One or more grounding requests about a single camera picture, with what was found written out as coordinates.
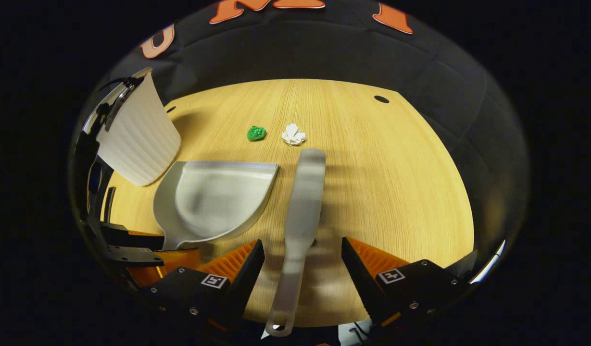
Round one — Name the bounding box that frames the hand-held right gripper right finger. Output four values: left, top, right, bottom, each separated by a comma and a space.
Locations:
341, 236, 471, 330

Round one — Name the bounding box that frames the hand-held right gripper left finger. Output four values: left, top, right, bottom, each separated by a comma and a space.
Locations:
139, 239, 266, 333

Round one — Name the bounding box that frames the white ribbed garbage bin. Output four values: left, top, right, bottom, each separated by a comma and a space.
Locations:
83, 67, 181, 187

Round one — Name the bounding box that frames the grey dustpan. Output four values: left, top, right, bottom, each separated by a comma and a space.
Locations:
153, 161, 280, 251

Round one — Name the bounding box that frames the small grey broom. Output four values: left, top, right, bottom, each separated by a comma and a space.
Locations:
265, 148, 327, 337

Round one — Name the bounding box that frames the white paper ball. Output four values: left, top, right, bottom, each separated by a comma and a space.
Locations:
281, 124, 306, 146

